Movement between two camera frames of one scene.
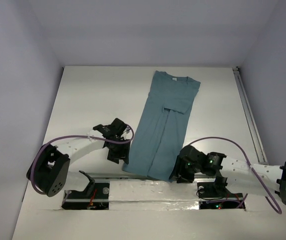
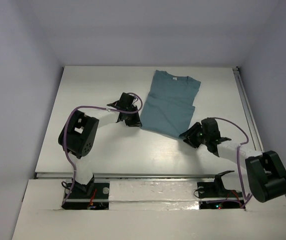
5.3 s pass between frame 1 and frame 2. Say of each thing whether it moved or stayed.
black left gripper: moved
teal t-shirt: moved
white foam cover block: stayed
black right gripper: moved
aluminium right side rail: stayed
